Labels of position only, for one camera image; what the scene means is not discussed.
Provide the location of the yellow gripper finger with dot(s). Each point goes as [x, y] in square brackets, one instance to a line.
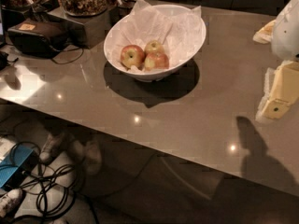
[281, 91]
[264, 35]

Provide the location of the white rounded gripper body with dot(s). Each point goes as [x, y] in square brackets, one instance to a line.
[287, 36]

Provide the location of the yellow-red apple at back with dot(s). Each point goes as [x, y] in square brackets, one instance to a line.
[154, 46]

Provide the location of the red apple at front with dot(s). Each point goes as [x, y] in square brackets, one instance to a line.
[156, 60]

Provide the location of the red apple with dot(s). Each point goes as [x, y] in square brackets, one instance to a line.
[132, 55]
[156, 60]

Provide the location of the white ceramic bowl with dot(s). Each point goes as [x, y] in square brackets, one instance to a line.
[149, 69]

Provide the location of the red apple on left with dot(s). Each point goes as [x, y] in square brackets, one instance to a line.
[132, 55]

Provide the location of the white tissue paper liner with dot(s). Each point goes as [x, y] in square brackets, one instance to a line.
[162, 25]

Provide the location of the dark square jar stand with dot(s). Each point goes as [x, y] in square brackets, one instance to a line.
[86, 32]

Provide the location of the white shoe near table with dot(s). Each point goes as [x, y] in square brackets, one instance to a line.
[52, 148]

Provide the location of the black VR headset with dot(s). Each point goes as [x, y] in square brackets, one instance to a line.
[38, 38]

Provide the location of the blue box on floor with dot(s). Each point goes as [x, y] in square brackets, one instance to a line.
[13, 166]

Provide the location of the white shoe bottom left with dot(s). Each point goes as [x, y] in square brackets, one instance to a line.
[10, 201]

